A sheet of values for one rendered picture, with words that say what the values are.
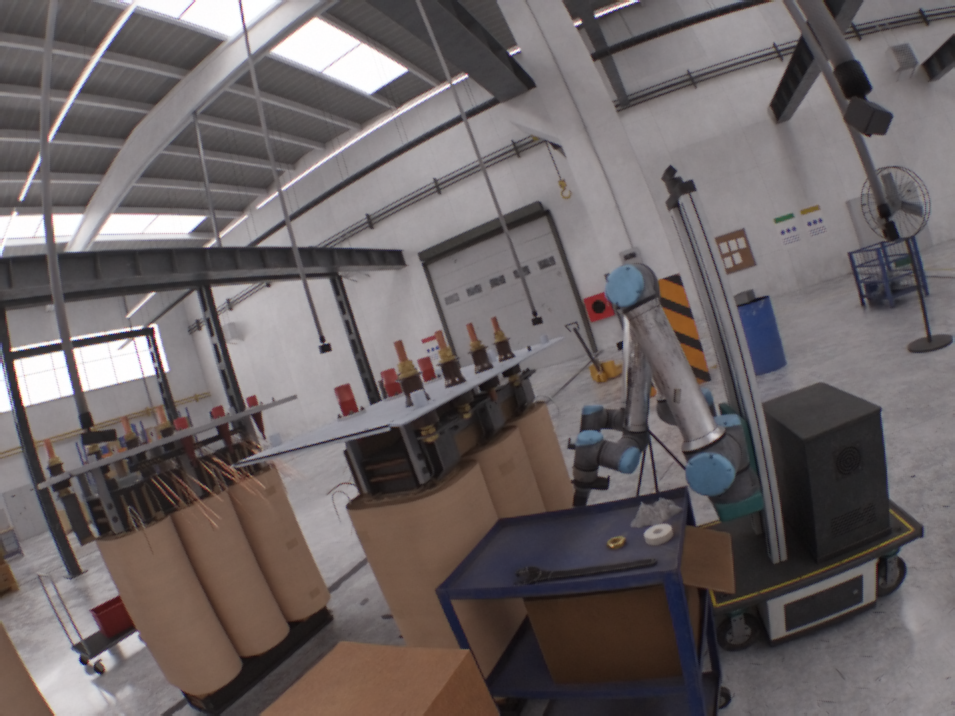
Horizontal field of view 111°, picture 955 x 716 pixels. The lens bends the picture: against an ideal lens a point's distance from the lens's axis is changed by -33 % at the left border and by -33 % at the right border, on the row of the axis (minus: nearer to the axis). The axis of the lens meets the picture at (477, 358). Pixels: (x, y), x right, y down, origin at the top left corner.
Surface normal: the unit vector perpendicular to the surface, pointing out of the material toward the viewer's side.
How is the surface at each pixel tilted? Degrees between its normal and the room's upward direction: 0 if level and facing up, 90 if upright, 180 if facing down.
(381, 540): 90
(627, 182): 90
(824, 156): 90
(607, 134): 90
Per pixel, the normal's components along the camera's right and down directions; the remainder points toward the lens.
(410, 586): -0.40, 0.17
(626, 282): -0.65, 0.11
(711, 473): -0.56, 0.30
